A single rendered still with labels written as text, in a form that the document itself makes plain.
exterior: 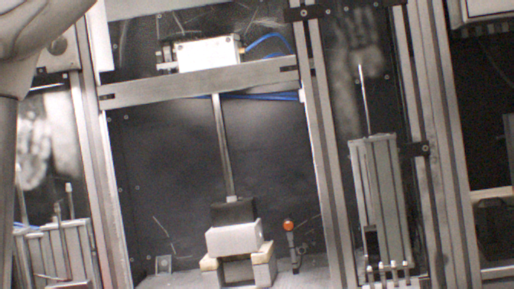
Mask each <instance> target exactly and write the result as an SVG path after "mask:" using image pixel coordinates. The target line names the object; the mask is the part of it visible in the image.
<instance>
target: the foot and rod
mask: <svg viewBox="0 0 514 289"><path fill-rule="evenodd" d="M210 95H211V99H212V106H213V114H214V121H215V126H216V136H217V141H218V146H219V151H220V161H221V167H222V172H223V182H224V187H225V193H226V197H227V200H223V201H217V203H213V204H212V205H211V206H210V215H211V221H212V226H213V229H214V228H219V227H226V226H236V225H243V224H249V223H254V222H255V221H256V220H257V218H258V216H257V211H256V205H255V197H254V196H251V197H246V198H239V199H236V189H235V184H234V178H233V169H232V163H231V158H230V152H229V142H228V138H227V131H226V127H225V122H224V116H223V107H222V102H221V95H220V93H213V94H210Z"/></svg>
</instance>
